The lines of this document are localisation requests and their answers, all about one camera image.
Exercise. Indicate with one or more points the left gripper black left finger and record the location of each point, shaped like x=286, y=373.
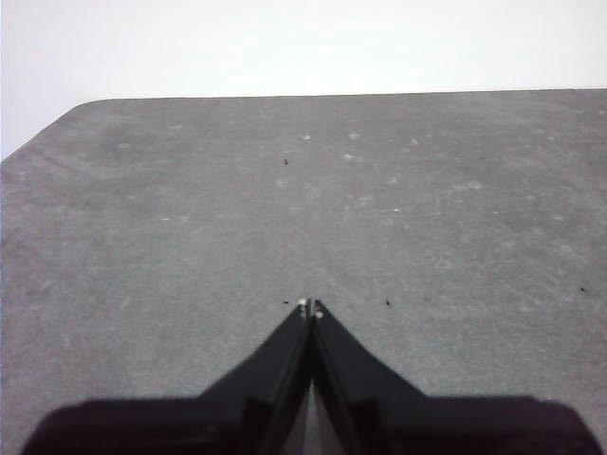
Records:
x=189, y=426

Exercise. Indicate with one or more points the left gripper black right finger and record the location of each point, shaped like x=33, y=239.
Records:
x=427, y=426

